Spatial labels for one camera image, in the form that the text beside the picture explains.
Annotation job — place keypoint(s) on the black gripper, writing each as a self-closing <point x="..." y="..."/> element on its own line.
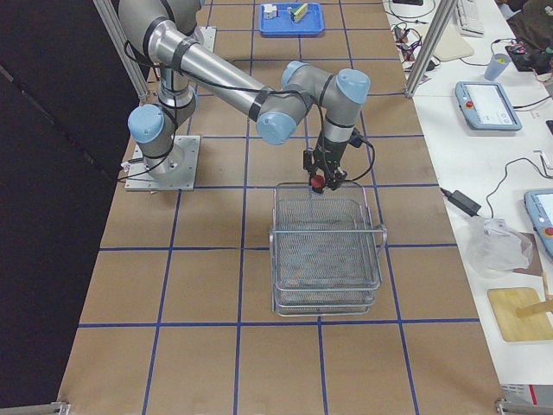
<point x="332" y="151"/>

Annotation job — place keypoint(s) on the red emergency stop button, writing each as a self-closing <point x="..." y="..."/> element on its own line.
<point x="317" y="183"/>

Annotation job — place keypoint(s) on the blue plastic tray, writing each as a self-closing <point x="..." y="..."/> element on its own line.
<point x="312" y="24"/>

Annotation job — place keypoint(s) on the black power adapter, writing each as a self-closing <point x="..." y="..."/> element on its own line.
<point x="464" y="203"/>

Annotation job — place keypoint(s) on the green yellow terminal block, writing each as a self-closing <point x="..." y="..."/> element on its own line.
<point x="298" y="12"/>

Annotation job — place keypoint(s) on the white circuit breaker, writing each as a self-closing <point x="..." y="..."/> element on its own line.
<point x="270" y="11"/>

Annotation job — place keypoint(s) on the blue teach pendant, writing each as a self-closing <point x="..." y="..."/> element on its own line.
<point x="486" y="107"/>
<point x="538" y="205"/>

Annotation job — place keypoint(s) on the beige pad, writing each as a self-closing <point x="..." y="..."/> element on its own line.
<point x="452" y="46"/>

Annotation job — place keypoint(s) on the clear plastic bag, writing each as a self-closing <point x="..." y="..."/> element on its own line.
<point x="494" y="246"/>

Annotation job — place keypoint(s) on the white keyboard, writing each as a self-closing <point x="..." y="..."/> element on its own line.
<point x="467" y="18"/>

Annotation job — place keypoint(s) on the grey blue cup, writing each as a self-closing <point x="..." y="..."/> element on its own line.
<point x="496" y="66"/>

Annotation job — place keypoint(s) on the wooden board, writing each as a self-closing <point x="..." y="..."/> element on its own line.
<point x="521" y="315"/>

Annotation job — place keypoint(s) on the wire mesh shelf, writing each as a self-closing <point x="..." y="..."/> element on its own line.
<point x="324" y="251"/>

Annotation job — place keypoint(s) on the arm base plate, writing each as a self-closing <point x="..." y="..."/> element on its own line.
<point x="178" y="170"/>
<point x="205" y="36"/>

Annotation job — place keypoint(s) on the aluminium frame post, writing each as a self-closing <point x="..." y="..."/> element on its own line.
<point x="434" y="33"/>

